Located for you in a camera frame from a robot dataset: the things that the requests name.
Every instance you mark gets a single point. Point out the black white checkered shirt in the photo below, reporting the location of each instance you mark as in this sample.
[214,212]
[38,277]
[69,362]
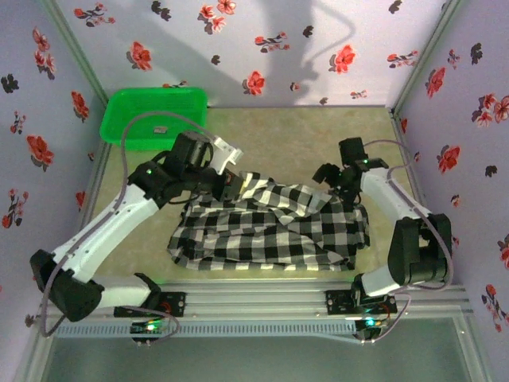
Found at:
[258,235]

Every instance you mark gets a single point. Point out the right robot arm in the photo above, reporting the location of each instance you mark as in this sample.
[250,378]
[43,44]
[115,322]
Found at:
[413,254]

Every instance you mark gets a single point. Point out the small label sticker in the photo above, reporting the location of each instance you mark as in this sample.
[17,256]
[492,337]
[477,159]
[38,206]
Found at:
[160,130]

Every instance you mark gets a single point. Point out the green plastic basket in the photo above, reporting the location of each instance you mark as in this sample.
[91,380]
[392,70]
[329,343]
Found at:
[119,119]

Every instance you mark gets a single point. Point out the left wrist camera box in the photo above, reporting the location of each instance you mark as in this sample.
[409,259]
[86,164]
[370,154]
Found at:
[226,153]

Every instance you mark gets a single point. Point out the aluminium side rail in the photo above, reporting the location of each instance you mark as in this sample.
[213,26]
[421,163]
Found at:
[95,179]

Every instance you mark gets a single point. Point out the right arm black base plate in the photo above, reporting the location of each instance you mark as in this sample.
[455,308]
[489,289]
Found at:
[338,302]

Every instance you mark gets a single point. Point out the aluminium rail beam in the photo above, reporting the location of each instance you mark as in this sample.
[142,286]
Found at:
[254,298]

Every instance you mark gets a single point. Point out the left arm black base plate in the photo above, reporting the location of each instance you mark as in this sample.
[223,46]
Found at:
[177,304]

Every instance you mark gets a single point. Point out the aluminium corner post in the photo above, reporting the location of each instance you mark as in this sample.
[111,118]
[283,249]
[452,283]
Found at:
[432,44]
[74,44]

